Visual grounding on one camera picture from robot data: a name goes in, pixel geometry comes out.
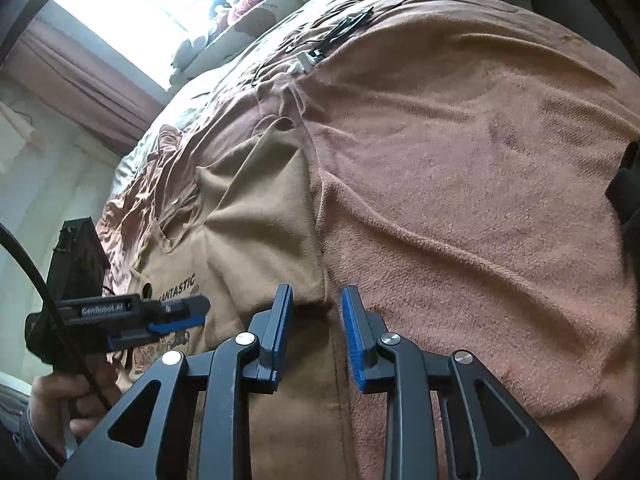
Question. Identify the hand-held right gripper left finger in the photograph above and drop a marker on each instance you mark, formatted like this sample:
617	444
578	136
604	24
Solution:
285	330

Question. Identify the pink curtain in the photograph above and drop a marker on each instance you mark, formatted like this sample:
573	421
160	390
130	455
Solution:
90	85

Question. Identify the cream padded headboard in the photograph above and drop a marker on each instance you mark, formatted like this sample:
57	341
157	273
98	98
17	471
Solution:
65	180

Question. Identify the small white charger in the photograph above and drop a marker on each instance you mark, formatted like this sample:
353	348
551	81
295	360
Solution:
306	61

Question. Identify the pale grey pillow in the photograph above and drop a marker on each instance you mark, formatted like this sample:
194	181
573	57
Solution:
135	160

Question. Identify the hanging beige cloth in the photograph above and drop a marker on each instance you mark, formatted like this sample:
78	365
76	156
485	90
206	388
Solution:
17	125

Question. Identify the printed window seat cushion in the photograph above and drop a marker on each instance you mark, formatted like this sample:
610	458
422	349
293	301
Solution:
225	40

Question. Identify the reddish brown blanket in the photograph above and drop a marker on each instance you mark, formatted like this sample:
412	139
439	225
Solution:
475	185

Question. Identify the person's left hand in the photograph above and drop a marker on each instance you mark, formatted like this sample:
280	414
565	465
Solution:
55	400

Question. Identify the brown printed t-shirt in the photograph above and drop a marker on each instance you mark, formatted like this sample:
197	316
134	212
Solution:
260	240

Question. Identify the folded black clothes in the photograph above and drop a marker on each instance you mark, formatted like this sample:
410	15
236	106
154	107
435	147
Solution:
627	185

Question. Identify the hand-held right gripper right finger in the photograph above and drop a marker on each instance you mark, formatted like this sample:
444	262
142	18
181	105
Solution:
352	340

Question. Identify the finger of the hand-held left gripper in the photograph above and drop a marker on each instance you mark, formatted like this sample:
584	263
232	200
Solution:
185	305
165	328

